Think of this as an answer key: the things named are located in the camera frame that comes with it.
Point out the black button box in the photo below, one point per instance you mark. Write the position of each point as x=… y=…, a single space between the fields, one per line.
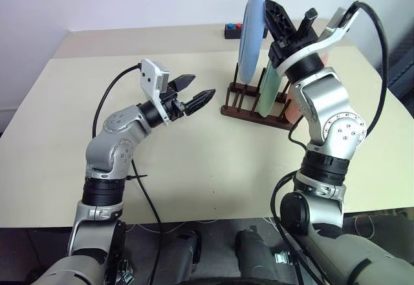
x=232 y=33

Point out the wooden dish rack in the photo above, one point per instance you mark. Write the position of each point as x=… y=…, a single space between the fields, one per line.
x=246 y=117

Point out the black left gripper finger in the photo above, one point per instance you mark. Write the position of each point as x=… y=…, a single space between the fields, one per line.
x=200 y=101
x=182 y=83

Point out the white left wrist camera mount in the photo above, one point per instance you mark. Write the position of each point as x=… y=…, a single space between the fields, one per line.
x=150 y=78

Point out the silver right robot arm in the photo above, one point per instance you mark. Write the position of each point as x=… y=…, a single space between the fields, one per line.
x=323 y=104

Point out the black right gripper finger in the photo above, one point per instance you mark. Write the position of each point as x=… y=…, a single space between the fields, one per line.
x=309 y=20
x=279 y=23

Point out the blue plate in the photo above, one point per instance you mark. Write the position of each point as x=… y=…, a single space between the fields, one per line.
x=250 y=33

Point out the green plate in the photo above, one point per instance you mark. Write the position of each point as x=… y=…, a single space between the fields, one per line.
x=270 y=91

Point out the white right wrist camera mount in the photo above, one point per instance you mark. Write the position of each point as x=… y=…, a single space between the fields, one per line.
x=310 y=50

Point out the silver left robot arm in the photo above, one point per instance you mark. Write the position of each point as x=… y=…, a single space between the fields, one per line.
x=106 y=149

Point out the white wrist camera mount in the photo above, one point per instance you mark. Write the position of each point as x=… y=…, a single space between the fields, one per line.
x=150 y=78
x=310 y=50

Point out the metal caster bracket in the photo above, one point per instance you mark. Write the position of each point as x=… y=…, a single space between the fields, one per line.
x=126 y=270
x=282 y=258

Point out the pink plate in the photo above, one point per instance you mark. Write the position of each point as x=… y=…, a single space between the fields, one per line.
x=292 y=113

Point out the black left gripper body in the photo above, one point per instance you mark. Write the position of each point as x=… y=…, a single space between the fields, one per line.
x=173 y=105

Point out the dark grey rounded shape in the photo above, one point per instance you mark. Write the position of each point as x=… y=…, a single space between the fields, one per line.
x=181 y=252
x=255 y=256

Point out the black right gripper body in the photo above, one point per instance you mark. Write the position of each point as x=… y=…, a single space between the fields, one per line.
x=291 y=47

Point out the dark blue striped furniture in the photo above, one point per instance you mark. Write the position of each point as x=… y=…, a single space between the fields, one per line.
x=402 y=68

